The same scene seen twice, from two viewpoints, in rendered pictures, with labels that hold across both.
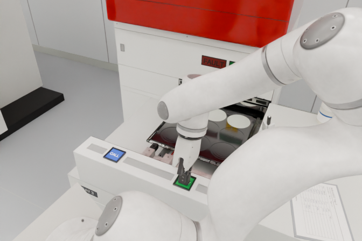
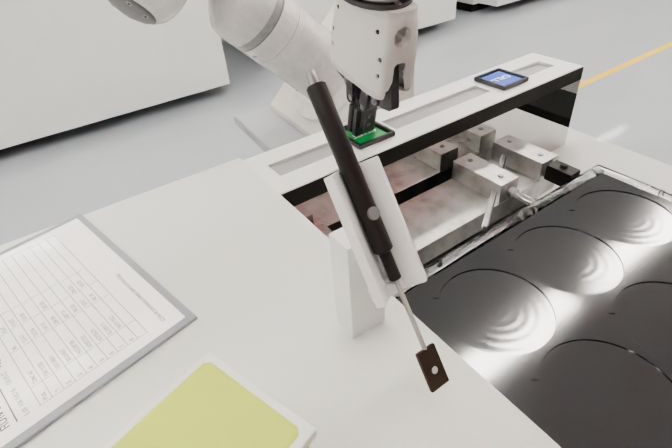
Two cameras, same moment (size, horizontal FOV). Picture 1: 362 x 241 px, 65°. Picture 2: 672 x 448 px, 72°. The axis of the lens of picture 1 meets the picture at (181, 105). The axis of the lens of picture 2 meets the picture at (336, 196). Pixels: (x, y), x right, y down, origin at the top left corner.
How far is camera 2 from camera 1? 1.06 m
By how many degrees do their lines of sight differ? 94
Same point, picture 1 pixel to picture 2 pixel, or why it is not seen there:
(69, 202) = not seen: hidden behind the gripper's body
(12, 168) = not seen: outside the picture
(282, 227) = (118, 210)
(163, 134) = (626, 198)
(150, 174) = (417, 105)
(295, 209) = (107, 254)
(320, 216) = (27, 293)
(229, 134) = (615, 389)
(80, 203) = not seen: hidden behind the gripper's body
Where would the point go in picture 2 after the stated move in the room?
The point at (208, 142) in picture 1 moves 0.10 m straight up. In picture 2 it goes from (560, 288) to (585, 202)
